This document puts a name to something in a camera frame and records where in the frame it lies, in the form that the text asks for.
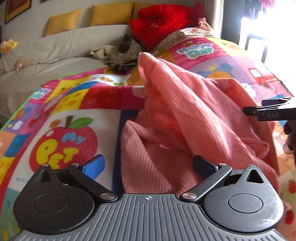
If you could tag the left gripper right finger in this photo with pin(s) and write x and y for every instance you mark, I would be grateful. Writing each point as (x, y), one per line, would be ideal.
(213, 177)

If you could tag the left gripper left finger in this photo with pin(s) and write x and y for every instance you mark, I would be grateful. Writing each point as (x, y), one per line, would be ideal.
(84, 177)

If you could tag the pink corduroy child's dress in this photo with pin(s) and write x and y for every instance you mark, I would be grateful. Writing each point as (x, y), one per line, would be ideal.
(185, 115)

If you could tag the grey brown clothes pile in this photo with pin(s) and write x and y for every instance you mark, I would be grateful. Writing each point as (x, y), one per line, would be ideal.
(120, 59)

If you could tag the dark gloved right hand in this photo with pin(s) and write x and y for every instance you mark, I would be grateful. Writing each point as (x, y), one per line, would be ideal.
(290, 144)

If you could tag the colourful cartoon play blanket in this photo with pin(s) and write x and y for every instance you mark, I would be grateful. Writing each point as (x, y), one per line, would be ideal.
(74, 118)

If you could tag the floral white pink cloth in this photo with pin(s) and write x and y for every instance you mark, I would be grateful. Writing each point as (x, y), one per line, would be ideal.
(202, 29)

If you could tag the grey sofa with cover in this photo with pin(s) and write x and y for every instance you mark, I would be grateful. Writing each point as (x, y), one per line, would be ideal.
(55, 56)

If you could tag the small beige plush toy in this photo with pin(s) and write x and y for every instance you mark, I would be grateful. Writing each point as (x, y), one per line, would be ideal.
(23, 63)

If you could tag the small colourful plush toy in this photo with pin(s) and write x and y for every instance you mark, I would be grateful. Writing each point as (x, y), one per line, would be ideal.
(7, 45)

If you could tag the yellow cushion left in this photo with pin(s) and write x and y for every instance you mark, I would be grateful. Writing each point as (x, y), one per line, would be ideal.
(63, 22)

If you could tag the yellow cushion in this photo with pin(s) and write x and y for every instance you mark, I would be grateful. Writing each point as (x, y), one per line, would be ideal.
(138, 6)
(112, 14)
(63, 22)

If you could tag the red plush blanket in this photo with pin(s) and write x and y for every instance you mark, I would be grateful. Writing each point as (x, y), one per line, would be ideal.
(156, 22)

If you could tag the yellow cushion middle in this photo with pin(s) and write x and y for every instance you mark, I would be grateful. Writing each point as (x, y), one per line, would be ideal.
(112, 14)

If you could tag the yellow cushion right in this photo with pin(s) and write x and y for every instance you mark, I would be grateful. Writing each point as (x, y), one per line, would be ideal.
(138, 6)

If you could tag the gold framed red picture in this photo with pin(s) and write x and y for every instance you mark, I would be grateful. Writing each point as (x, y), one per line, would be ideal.
(15, 8)

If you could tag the black metal window frame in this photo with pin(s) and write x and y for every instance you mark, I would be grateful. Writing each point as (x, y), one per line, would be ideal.
(256, 43)

